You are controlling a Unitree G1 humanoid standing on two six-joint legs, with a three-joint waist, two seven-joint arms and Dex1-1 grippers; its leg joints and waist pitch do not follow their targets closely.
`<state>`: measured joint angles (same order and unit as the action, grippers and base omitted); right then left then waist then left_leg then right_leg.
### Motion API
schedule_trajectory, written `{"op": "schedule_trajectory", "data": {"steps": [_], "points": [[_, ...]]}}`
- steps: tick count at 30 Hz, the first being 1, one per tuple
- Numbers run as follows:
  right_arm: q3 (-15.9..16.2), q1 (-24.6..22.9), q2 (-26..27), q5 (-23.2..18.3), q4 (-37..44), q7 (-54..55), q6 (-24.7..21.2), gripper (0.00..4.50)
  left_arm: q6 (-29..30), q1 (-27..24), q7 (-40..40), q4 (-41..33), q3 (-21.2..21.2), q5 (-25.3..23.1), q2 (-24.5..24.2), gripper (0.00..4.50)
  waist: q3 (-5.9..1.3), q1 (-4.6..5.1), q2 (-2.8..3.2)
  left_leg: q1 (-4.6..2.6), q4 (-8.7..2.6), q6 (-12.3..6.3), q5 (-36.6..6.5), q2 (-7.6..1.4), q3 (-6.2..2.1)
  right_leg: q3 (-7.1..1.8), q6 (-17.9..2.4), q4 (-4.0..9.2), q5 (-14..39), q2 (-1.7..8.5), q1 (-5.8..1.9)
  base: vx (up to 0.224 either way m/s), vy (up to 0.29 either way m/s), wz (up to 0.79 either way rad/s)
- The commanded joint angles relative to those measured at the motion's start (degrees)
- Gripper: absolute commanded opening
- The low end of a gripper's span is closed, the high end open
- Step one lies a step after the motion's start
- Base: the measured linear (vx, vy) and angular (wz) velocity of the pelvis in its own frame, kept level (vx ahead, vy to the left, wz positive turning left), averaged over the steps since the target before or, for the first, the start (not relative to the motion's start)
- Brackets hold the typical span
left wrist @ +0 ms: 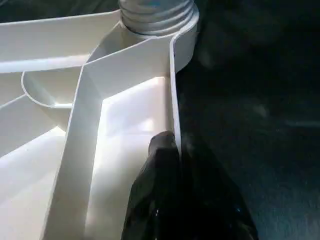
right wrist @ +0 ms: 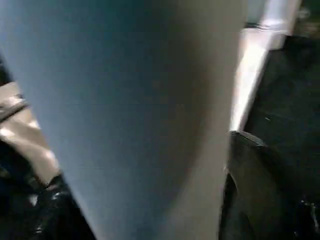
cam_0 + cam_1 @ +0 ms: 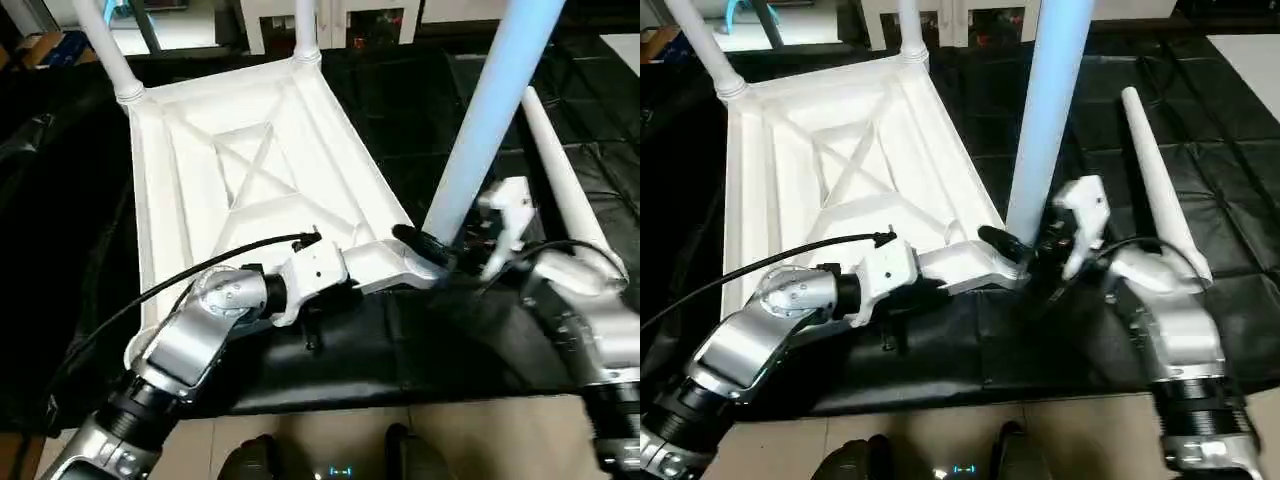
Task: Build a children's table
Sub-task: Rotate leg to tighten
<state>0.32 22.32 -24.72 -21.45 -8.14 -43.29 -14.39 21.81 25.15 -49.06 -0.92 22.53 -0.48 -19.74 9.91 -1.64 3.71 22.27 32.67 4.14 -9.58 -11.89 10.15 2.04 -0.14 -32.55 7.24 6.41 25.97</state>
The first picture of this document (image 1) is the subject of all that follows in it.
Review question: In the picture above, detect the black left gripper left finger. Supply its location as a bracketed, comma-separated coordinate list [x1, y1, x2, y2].
[121, 130, 183, 240]

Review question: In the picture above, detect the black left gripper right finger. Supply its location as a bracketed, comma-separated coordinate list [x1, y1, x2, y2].
[179, 139, 260, 240]

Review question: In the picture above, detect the white plastic table top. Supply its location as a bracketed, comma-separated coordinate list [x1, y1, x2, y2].
[0, 9, 202, 240]

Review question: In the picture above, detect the white plastic table leg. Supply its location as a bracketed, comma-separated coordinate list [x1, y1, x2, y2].
[118, 0, 201, 38]

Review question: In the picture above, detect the black mat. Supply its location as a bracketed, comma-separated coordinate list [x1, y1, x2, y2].
[0, 0, 320, 240]

